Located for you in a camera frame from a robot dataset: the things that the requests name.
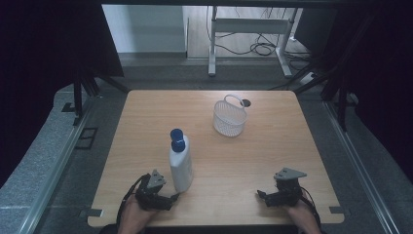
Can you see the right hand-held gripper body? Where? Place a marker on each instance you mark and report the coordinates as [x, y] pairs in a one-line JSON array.
[[287, 193]]

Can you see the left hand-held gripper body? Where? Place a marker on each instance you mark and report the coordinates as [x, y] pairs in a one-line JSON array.
[[149, 196]]

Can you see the white bottle with blue cap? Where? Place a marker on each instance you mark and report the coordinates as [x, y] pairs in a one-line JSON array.
[[180, 165]]

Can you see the white plastic mesh basket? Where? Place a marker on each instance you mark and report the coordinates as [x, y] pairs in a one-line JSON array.
[[229, 122]]

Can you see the person's left hand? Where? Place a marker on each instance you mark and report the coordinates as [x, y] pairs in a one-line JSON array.
[[133, 217]]

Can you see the person's right hand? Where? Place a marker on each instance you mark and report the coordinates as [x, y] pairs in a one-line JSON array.
[[305, 217]]

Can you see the black metal stand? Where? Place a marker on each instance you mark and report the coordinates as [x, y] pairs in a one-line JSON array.
[[341, 104], [78, 94]]

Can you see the white power strip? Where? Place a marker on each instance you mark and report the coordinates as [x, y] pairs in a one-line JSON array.
[[307, 78]]

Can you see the black curtain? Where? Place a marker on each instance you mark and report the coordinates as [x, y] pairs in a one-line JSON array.
[[383, 65], [42, 65]]

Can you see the aluminium rail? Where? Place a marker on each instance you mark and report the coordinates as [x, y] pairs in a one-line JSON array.
[[55, 169], [360, 169]]

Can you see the black rectangular floor frame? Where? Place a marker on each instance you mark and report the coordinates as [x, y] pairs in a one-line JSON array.
[[78, 143]]

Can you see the white metal desk frame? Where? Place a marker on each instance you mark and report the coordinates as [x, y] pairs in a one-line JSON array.
[[248, 25]]

